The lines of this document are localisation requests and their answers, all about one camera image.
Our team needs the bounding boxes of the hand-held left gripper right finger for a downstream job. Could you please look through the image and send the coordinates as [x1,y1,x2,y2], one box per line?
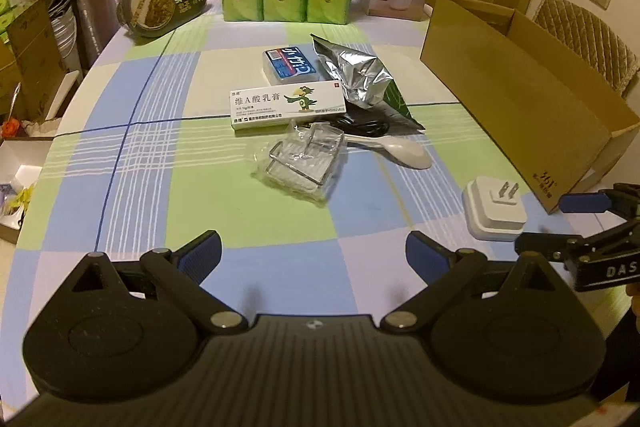
[381,230,560,334]

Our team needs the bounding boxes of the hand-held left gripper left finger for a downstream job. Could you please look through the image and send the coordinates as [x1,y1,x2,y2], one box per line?
[70,229,247,334]

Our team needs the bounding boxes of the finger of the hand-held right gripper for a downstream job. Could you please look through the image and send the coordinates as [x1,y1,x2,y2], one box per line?
[559,183,640,223]
[515,231,586,264]

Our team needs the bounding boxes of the white power adapter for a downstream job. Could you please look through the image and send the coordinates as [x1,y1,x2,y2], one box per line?
[461,174,530,242]

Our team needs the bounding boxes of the white plastic spoon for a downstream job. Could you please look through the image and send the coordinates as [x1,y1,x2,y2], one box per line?
[345,132,432,169]

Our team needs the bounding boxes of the wire rack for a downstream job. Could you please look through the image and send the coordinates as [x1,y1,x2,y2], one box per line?
[250,124,348,208]

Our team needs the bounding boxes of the black cable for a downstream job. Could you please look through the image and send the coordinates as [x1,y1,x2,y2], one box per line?
[287,104,394,140]

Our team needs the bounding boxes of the brown cardboard box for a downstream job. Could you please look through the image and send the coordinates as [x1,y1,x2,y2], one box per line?
[420,0,640,215]

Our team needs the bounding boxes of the desktop with checked tablecloth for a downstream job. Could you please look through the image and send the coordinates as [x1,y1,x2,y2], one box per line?
[0,0,626,408]

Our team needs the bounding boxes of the white ointment box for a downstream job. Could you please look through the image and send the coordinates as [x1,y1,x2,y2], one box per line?
[229,81,347,136]

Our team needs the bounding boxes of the quilted chair back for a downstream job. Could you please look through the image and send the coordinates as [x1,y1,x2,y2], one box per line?
[532,0,640,98]

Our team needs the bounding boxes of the yellow wrapper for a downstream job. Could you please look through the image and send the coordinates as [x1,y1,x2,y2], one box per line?
[10,187,37,218]

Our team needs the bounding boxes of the silver foil bag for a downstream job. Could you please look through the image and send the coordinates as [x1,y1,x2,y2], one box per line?
[311,34,426,130]

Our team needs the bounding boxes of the white open box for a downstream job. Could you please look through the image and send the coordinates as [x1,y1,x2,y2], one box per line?
[0,136,57,249]

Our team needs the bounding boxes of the blue pocket tissue pack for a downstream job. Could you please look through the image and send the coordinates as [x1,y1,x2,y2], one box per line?
[262,47,319,84]

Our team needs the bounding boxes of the dark green instant meal bowl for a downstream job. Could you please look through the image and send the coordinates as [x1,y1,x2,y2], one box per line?
[117,0,211,39]

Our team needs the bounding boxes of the low cardboard carton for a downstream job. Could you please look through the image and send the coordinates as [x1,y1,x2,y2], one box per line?
[0,41,27,118]

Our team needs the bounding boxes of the stack of white bowls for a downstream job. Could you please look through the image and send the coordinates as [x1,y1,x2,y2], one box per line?
[50,0,84,74]

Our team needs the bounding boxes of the tall open cardboard carton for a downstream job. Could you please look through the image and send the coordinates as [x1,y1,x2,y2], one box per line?
[10,0,85,122]

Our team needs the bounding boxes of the green packet pile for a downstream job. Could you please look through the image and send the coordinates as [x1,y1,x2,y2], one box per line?
[0,0,28,44]

